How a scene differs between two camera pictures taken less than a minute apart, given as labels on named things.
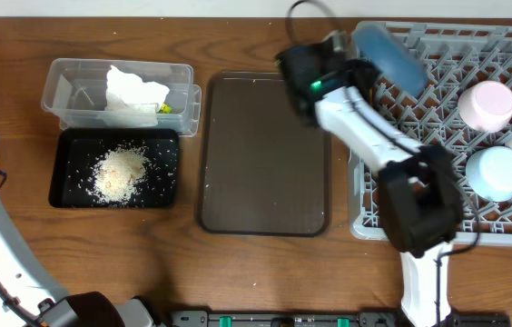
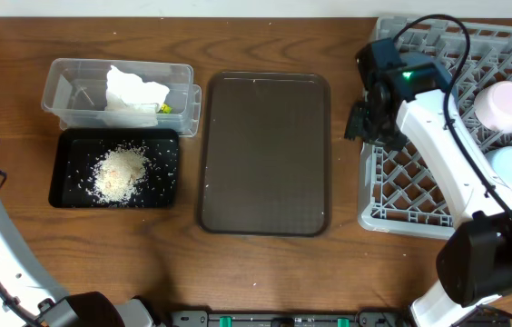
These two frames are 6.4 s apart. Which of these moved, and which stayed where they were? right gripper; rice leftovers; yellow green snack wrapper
Moved: right gripper
Stayed: rice leftovers; yellow green snack wrapper
